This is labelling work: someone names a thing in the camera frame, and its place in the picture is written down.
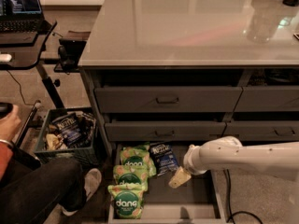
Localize blue Kettle chip bag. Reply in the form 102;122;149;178
149;144;178;175

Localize green Dang bag middle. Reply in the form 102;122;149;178
113;165;149;189

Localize green dang bag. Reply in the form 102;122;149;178
107;184;145;219
113;165;149;189
121;144;156;177

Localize green Dang bag back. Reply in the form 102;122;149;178
121;144;156;177

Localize green Dang bag front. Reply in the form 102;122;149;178
107;184;145;219

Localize middle left drawer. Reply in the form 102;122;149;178
105;114;226;141

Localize top left drawer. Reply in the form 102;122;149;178
94;86;242;113

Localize middle right drawer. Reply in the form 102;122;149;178
223;120;299;142

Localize grey drawer cabinet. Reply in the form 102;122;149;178
79;0;299;224

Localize blue Kettle bag in crate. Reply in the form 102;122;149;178
52;113;83;147

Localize top right drawer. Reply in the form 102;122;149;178
235;86;299;112

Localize yellow snack bag in crate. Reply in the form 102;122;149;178
46;133;66;150

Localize person's hand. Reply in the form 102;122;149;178
0;105;21;141

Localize white shoe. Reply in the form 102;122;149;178
61;167;103;217

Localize green plastic crate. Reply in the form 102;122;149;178
34;107;99;167

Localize person leg dark trousers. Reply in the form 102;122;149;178
0;144;87;224

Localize black stool with device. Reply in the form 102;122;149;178
54;31;90;73

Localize white object on desk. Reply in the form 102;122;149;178
0;54;12;63

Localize black laptop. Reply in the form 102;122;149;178
0;0;44;33

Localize black power cable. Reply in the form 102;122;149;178
223;169;265;224

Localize thin black desk cable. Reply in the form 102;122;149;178
7;69;36;106

